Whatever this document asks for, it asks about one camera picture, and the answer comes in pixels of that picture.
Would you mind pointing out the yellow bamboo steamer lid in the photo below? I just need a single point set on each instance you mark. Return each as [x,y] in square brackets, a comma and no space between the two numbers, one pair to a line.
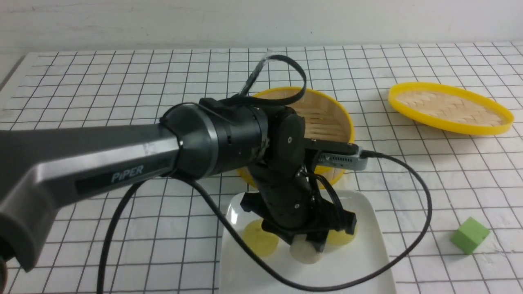
[450,109]

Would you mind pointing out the green cube block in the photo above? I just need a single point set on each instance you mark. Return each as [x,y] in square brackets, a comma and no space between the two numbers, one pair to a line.
[469,236]

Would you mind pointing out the white grid tablecloth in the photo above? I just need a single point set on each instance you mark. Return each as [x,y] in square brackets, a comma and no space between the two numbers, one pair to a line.
[169,241]

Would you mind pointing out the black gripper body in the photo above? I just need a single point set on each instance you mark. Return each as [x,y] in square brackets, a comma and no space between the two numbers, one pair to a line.
[303,202]

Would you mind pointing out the yellow bamboo steamer basket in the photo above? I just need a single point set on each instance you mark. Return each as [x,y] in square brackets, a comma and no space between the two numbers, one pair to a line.
[326,119]

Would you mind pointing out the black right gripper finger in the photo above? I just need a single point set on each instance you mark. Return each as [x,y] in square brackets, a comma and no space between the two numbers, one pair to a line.
[318,240]

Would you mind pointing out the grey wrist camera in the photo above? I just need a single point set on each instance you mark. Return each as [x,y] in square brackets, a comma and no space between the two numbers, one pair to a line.
[338,155]

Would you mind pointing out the white square plate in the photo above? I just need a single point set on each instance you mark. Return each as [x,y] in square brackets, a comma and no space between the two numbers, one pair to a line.
[239,274]

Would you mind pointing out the yellow steamed bun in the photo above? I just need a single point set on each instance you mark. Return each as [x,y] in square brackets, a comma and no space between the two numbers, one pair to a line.
[340,238]
[262,243]

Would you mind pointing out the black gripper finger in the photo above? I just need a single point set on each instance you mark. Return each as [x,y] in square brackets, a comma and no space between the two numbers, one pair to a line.
[286,236]

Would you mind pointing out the white steamed bun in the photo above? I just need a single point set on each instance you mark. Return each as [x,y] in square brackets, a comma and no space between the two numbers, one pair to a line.
[303,251]

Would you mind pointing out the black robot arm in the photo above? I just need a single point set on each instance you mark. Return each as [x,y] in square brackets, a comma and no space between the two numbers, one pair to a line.
[47,169]

